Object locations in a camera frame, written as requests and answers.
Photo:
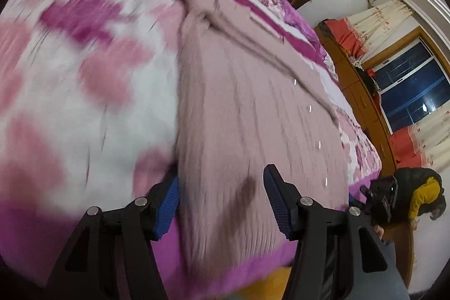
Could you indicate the pile of clothes on cabinet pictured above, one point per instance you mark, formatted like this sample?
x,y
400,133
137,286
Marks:
x,y
368,81

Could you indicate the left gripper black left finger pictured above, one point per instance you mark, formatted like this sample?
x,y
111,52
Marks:
x,y
86,267

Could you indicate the cream and red curtain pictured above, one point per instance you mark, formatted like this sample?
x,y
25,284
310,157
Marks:
x,y
424,144
361,34

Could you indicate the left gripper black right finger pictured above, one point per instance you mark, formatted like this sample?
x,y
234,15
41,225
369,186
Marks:
x,y
322,265

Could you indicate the purple pillow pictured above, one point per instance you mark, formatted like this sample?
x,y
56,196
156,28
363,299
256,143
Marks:
x,y
283,10

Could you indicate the person in yellow black jacket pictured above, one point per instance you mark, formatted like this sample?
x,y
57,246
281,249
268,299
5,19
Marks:
x,y
420,192

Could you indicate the pink rose floral bedspread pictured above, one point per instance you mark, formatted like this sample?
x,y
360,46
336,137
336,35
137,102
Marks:
x,y
90,117

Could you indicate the dark window with frame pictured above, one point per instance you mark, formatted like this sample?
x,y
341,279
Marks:
x,y
412,79

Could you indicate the pink knitted sweater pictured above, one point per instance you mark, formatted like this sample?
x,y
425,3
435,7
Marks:
x,y
247,99

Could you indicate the lower cream and red curtain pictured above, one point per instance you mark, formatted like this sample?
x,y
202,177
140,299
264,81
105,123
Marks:
x,y
424,144

